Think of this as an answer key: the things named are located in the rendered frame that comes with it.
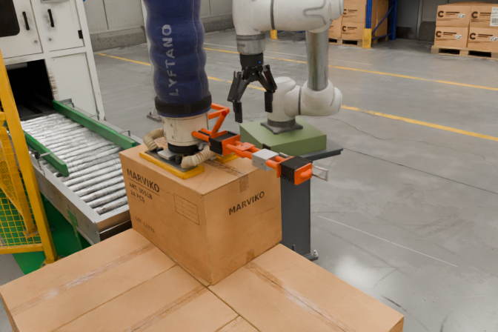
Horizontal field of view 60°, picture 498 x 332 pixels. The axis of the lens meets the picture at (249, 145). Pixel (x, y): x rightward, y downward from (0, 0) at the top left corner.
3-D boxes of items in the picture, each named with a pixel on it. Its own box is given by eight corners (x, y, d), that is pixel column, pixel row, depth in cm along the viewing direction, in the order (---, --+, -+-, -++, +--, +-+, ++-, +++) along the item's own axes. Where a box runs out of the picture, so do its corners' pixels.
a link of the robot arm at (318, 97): (301, 99, 241) (342, 101, 236) (299, 121, 232) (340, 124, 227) (295, -23, 179) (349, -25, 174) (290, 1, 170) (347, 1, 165)
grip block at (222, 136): (207, 150, 160) (207, 135, 157) (228, 143, 166) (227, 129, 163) (221, 156, 154) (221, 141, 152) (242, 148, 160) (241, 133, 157)
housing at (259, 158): (251, 166, 145) (250, 153, 143) (265, 159, 149) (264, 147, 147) (265, 172, 140) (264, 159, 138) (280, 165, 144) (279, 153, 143)
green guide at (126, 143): (53, 109, 401) (51, 99, 398) (65, 106, 407) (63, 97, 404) (133, 154, 287) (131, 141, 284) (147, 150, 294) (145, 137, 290)
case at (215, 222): (132, 228, 205) (118, 152, 189) (198, 197, 230) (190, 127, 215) (213, 286, 164) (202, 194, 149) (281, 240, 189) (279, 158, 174)
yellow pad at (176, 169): (138, 155, 184) (137, 145, 182) (158, 149, 190) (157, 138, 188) (184, 180, 160) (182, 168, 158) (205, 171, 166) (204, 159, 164)
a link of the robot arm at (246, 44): (230, 34, 133) (230, 53, 135) (249, 36, 127) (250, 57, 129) (251, 30, 139) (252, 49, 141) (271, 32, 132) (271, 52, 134)
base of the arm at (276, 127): (283, 116, 252) (283, 107, 250) (304, 128, 234) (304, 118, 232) (256, 121, 245) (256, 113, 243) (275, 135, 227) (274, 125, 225)
